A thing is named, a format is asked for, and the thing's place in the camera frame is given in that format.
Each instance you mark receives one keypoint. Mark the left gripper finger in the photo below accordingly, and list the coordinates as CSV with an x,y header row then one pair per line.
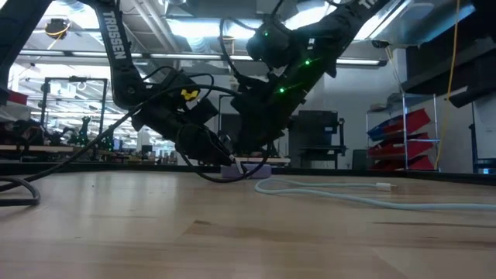
x,y
201,145

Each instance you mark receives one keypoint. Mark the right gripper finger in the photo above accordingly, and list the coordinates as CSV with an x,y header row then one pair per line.
x,y
253,128

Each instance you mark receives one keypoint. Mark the purple round power hub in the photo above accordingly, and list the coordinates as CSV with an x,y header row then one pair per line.
x,y
259,171

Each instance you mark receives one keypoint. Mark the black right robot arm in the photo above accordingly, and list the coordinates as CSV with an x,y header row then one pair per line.
x,y
333,31

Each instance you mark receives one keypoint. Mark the green lit robot arm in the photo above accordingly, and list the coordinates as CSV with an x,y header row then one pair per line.
x,y
110,143
84,133

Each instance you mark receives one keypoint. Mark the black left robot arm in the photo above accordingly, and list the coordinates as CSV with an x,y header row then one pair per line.
x,y
116,58

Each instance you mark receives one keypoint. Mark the wooden station table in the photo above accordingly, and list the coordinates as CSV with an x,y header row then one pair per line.
x,y
281,159

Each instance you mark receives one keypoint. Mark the black equipment cabinet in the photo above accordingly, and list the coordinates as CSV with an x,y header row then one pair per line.
x,y
315,128

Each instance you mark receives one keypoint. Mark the long wooden workbench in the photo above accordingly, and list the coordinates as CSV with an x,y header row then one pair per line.
x,y
46,149

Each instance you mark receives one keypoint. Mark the metal shelf rack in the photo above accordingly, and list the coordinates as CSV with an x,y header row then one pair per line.
x,y
404,116

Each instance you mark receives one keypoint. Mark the red storage bin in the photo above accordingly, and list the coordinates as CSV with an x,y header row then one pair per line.
x,y
420,149
422,163
410,122

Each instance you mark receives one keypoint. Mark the red box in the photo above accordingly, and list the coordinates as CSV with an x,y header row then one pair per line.
x,y
17,97

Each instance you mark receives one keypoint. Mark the white bag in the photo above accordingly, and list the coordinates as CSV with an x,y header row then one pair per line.
x,y
13,114

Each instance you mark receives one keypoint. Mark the black angled beam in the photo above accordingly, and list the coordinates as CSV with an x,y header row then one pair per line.
x,y
480,62

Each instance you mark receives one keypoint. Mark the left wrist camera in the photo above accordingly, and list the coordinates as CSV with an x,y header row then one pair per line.
x,y
203,111

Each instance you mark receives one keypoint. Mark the black gantry frame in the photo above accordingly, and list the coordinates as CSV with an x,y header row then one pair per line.
x,y
219,116
73,79

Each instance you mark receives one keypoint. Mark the black table frame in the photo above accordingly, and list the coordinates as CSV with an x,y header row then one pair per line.
x,y
387,175

